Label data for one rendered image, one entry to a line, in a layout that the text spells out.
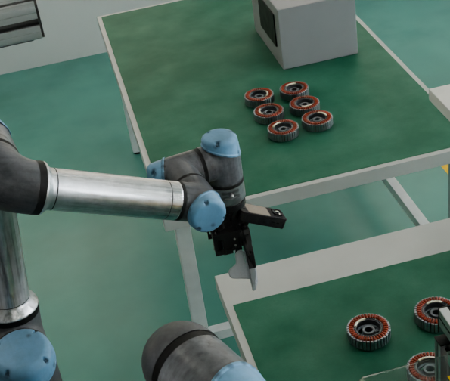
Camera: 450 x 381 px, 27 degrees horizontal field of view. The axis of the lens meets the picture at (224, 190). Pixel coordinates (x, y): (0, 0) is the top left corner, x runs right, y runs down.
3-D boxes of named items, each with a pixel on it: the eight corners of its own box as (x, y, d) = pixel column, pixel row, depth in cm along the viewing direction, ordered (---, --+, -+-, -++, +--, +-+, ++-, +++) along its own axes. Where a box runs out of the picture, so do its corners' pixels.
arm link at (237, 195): (238, 168, 200) (249, 187, 194) (240, 186, 203) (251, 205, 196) (203, 176, 199) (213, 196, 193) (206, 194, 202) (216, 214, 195)
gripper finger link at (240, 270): (233, 295, 203) (222, 254, 204) (259, 289, 204) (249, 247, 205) (235, 296, 200) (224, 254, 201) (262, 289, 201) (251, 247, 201)
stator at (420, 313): (462, 332, 243) (462, 320, 241) (418, 336, 244) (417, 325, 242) (454, 304, 252) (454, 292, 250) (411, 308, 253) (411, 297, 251)
